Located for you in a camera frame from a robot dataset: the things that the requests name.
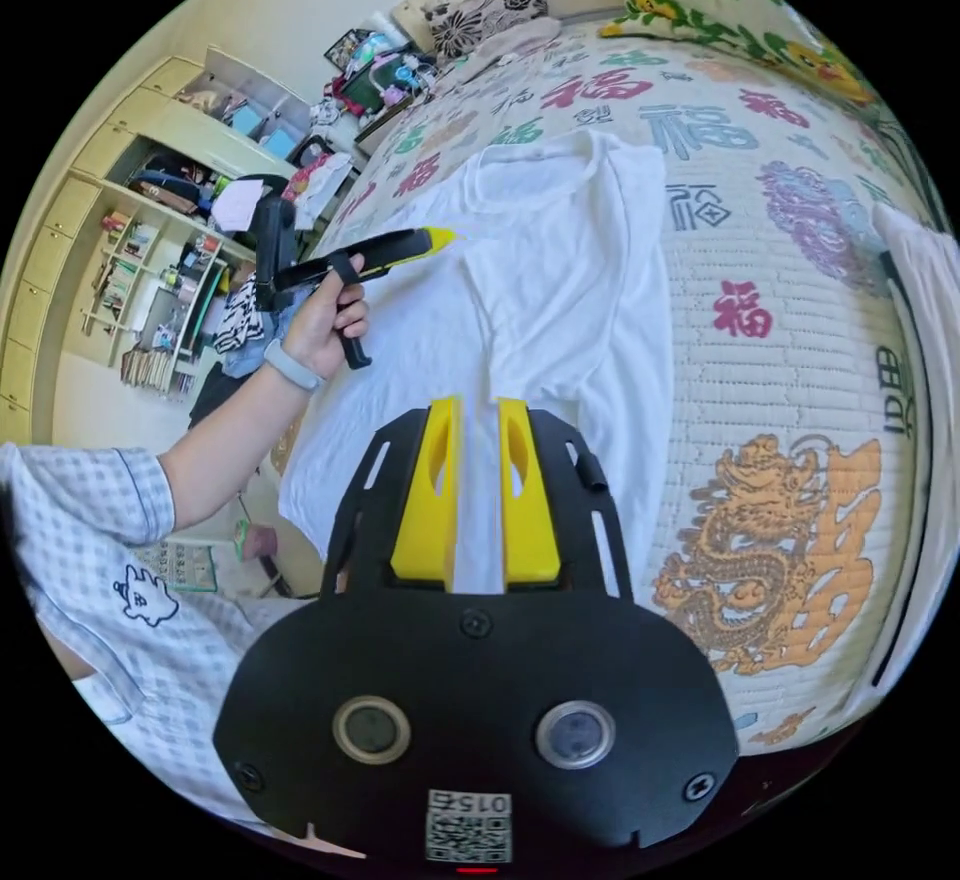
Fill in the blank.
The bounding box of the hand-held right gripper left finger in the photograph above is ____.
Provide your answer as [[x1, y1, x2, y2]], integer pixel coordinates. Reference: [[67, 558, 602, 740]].
[[389, 395, 465, 586]]

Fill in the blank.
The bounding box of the yellow and green floral quilt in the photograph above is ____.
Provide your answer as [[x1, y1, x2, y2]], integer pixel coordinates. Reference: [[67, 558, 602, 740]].
[[599, 0, 880, 110]]

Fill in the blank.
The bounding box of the person's left hand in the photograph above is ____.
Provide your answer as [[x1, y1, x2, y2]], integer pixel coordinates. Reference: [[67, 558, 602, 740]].
[[281, 285, 371, 383]]

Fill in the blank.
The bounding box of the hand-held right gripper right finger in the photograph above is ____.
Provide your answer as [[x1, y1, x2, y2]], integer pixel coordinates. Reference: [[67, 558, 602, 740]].
[[496, 396, 562, 586]]

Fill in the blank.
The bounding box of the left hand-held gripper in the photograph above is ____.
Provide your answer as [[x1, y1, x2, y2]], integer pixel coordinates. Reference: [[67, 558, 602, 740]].
[[271, 225, 468, 371]]

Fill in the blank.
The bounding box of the white short sleeve shirt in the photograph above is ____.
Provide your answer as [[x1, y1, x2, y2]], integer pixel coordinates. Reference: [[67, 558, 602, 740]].
[[277, 129, 676, 605]]

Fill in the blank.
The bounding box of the cluttered bedside table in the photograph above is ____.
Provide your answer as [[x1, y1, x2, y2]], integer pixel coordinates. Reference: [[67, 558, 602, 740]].
[[322, 27, 438, 150]]

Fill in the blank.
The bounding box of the black and cream floral pillow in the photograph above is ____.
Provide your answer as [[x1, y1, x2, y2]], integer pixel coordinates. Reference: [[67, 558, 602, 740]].
[[419, 0, 553, 65]]

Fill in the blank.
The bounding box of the person's left forearm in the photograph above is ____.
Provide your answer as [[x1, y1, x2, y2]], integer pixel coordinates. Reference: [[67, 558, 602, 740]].
[[159, 338, 325, 545]]

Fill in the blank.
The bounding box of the cream shelf cupboard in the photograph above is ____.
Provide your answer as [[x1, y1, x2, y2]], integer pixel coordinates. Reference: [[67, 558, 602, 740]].
[[0, 47, 316, 431]]

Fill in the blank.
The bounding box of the pile of clothes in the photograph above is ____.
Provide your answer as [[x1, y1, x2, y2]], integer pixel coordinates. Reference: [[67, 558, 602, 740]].
[[869, 201, 960, 709]]

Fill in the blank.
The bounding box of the bed with printed quilt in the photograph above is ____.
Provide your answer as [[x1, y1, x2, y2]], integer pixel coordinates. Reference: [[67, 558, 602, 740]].
[[269, 0, 943, 760]]

